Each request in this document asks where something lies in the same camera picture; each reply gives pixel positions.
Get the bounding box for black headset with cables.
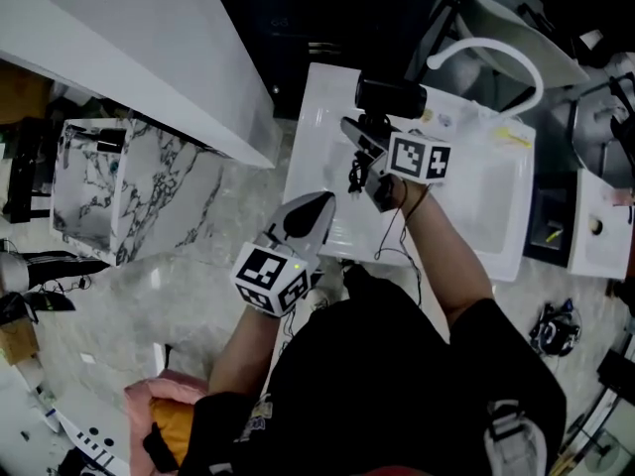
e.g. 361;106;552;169
527;298;582;357

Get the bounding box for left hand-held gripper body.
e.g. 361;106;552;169
230;225;326;319

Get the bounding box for thin black cable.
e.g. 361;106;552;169
279;304;300;357
373;179;429;307

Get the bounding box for person's right forearm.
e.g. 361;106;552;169
399;178;495;332

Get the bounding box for person's black t-shirt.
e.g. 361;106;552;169
178;264;568;476

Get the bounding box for small cardboard box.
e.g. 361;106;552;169
0;314;42;367

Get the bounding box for person's left forearm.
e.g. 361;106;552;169
207;309;295;397

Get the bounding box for black metal frame table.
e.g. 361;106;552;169
4;116;57;225

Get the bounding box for white curved faucet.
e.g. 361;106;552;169
426;37;546;119

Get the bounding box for large open cardboard box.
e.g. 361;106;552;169
0;64;57;124

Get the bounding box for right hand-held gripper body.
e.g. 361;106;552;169
365;131;452;213

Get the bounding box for black metal basin stand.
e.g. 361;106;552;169
523;171;579;268

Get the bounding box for white panel black marks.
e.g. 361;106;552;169
52;398;131;476

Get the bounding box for white sink basin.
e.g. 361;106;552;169
282;61;539;284

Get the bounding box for pink pet bed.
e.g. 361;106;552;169
123;369;210;476

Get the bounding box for marble pattern cabinet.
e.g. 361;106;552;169
49;116;230;268

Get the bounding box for black office chair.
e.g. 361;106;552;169
533;0;635;66

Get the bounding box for yellow cushion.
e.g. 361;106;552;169
150;398;195;466

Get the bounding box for small white basin top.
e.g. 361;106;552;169
568;169;635;282

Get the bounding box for small yellow toy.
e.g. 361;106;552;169
495;126;534;150

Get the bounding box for grey armchair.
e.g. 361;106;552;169
455;0;591;89

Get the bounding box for black pouch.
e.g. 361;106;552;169
142;420;181;473

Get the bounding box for black cable bundle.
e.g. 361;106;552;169
346;150;371;202

